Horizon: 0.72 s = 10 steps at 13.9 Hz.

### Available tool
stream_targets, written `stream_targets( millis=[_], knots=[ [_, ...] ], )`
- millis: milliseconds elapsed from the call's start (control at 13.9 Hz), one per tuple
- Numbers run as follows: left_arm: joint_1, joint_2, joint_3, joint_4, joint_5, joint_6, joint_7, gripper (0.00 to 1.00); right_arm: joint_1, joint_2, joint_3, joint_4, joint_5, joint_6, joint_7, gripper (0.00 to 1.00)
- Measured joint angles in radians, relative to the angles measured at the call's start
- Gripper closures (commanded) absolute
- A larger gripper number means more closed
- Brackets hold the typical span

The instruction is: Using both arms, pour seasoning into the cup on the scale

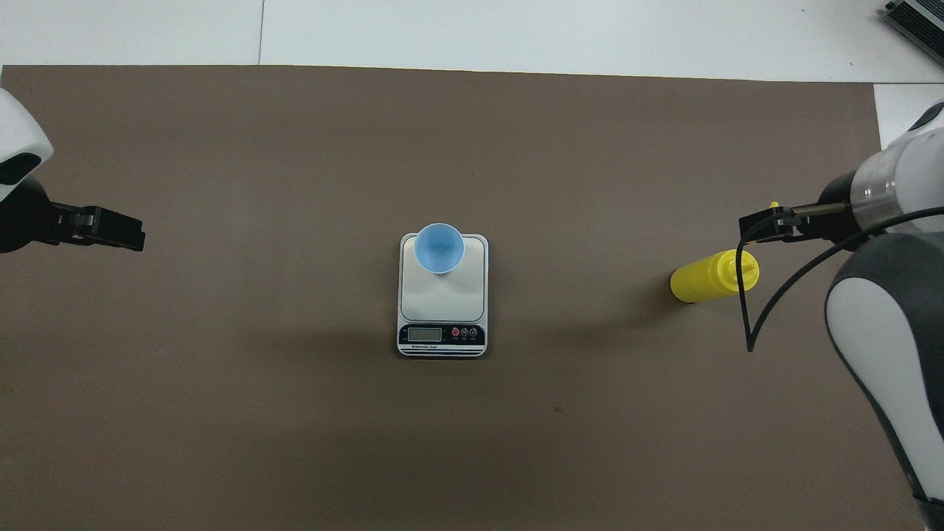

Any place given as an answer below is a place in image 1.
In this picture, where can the light blue plastic cup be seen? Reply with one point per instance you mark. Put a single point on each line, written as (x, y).
(439, 249)

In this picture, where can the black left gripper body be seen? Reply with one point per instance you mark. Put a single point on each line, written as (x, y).
(29, 221)

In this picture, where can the yellow squeeze bottle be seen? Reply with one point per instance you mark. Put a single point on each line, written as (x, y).
(704, 276)

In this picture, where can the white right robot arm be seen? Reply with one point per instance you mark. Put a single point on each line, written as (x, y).
(870, 317)

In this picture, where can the brown paper mat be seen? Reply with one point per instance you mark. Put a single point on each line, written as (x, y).
(553, 442)

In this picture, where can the silver digital kitchen scale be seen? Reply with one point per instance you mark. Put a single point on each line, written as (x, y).
(442, 302)

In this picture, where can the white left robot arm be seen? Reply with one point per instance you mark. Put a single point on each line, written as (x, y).
(18, 133)

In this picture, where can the grey ribbed metal device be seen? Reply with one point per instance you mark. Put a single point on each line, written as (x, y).
(922, 26)

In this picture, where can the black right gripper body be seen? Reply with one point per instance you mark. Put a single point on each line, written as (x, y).
(837, 217)

